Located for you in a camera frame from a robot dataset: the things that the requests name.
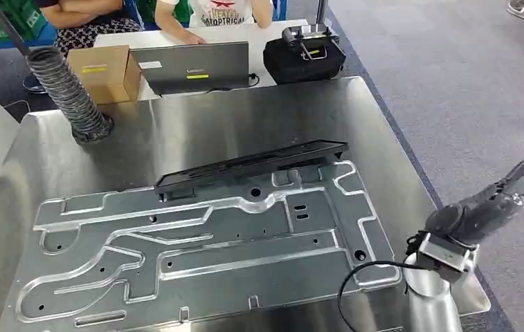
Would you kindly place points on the long black plastic part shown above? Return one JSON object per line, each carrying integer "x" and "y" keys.
{"x": 243, "y": 167}

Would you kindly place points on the person at laptop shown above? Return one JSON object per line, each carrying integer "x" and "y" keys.
{"x": 216, "y": 13}

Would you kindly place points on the black bag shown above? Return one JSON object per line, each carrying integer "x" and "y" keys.
{"x": 298, "y": 68}

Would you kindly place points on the embossed metal plate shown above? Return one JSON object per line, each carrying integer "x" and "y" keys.
{"x": 225, "y": 238}

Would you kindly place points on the green crate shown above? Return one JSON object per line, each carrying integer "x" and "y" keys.
{"x": 0, "y": 23}

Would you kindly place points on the black rod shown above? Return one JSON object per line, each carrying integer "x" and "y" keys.
{"x": 5, "y": 25}

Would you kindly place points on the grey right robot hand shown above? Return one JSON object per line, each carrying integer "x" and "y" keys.
{"x": 481, "y": 215}

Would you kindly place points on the grey laptop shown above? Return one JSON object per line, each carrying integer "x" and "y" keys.
{"x": 188, "y": 66}

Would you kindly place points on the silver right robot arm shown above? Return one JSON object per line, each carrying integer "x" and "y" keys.
{"x": 431, "y": 302}

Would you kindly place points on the silver black handheld controller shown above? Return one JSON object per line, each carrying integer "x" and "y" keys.
{"x": 310, "y": 36}

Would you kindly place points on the person with crossed arms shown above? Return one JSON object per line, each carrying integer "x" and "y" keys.
{"x": 83, "y": 18}

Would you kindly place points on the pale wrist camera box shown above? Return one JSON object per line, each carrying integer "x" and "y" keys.
{"x": 445, "y": 256}

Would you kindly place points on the grey metal pole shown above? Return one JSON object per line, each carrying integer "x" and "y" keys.
{"x": 321, "y": 11}

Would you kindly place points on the cardboard box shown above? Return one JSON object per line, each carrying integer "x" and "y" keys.
{"x": 99, "y": 73}

